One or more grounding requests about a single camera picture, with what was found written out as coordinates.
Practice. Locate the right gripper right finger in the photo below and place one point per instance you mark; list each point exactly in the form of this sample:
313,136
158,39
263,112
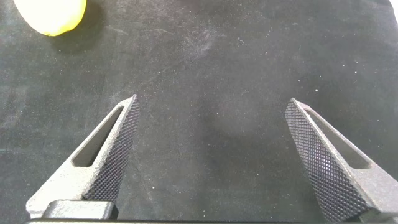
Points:
335,174

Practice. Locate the dark table cloth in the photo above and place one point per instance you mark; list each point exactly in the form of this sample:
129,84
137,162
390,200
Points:
211,93

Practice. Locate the yellow lemon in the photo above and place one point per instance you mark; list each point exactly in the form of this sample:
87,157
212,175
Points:
53,15

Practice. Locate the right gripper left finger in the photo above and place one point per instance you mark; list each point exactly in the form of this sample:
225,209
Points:
93,168

